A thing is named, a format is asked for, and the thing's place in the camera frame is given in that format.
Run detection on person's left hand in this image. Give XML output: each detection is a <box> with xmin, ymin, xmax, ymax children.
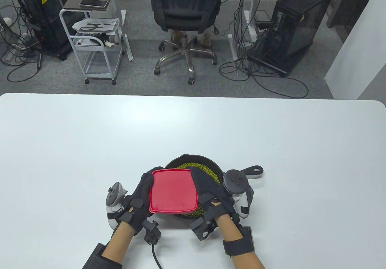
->
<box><xmin>117</xmin><ymin>168</ymin><xmax>165</xmax><ymax>236</ymax></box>

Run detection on person's right hand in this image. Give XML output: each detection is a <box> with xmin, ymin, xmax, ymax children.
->
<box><xmin>190</xmin><ymin>166</ymin><xmax>242</xmax><ymax>225</ymax></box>

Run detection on pile of green mung beans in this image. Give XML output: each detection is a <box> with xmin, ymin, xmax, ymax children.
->
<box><xmin>175</xmin><ymin>162</ymin><xmax>222</xmax><ymax>219</ymax></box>

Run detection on red plastic container lid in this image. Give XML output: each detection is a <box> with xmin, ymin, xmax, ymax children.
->
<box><xmin>149</xmin><ymin>168</ymin><xmax>198</xmax><ymax>214</ymax></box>

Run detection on black cast iron frying pan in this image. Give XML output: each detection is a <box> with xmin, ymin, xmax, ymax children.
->
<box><xmin>164</xmin><ymin>154</ymin><xmax>264</xmax><ymax>221</ymax></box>

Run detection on person's left forearm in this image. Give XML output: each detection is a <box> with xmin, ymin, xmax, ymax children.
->
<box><xmin>101</xmin><ymin>221</ymin><xmax>134</xmax><ymax>263</ymax></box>

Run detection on grey white handheld controller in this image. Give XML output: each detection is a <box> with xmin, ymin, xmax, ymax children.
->
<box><xmin>105</xmin><ymin>182</ymin><xmax>128</xmax><ymax>230</ymax></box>
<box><xmin>223</xmin><ymin>169</ymin><xmax>254</xmax><ymax>219</ymax></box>

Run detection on white and red device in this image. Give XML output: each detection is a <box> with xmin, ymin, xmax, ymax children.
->
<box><xmin>75</xmin><ymin>37</ymin><xmax>103</xmax><ymax>46</ymax></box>

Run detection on black mesh office chair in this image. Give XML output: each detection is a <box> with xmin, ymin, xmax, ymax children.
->
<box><xmin>147</xmin><ymin>0</ymin><xmax>225</xmax><ymax>85</ymax></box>

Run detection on white printed papers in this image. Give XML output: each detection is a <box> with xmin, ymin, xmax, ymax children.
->
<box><xmin>72</xmin><ymin>18</ymin><xmax>120</xmax><ymax>35</ymax></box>

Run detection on black computer tower case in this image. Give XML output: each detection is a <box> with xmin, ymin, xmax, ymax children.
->
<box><xmin>12</xmin><ymin>0</ymin><xmax>79</xmax><ymax>61</ymax></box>
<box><xmin>248</xmin><ymin>0</ymin><xmax>334</xmax><ymax>77</ymax></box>

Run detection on black smartphone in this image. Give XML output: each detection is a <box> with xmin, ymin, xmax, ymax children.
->
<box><xmin>79</xmin><ymin>0</ymin><xmax>108</xmax><ymax>9</ymax></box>

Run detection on dark brown cabinet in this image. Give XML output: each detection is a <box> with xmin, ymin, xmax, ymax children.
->
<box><xmin>327</xmin><ymin>0</ymin><xmax>374</xmax><ymax>29</ymax></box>

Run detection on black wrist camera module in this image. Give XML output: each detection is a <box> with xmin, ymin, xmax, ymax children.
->
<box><xmin>190</xmin><ymin>216</ymin><xmax>217</xmax><ymax>242</ymax></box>
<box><xmin>142</xmin><ymin>219</ymin><xmax>162</xmax><ymax>245</ymax></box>

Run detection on black braided cable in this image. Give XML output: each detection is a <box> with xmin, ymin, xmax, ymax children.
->
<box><xmin>152</xmin><ymin>243</ymin><xmax>165</xmax><ymax>269</ymax></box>

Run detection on black forearm strap box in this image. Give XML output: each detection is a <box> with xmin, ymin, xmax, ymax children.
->
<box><xmin>82</xmin><ymin>243</ymin><xmax>122</xmax><ymax>269</ymax></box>
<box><xmin>223</xmin><ymin>226</ymin><xmax>256</xmax><ymax>257</ymax></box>

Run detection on bundle of black floor cables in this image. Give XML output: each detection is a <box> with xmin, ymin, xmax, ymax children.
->
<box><xmin>0</xmin><ymin>0</ymin><xmax>43</xmax><ymax>82</ymax></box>
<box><xmin>219</xmin><ymin>34</ymin><xmax>309</xmax><ymax>99</ymax></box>

